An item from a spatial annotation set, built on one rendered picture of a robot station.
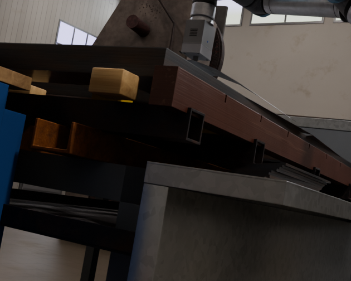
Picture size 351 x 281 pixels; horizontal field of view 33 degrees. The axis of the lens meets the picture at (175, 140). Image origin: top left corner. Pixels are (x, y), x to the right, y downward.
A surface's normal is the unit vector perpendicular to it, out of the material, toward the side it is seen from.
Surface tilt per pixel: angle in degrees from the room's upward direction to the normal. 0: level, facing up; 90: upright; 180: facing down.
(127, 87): 90
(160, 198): 90
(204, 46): 90
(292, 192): 90
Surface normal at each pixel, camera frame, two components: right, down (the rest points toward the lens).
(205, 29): 0.89, 0.11
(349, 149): -0.47, -0.16
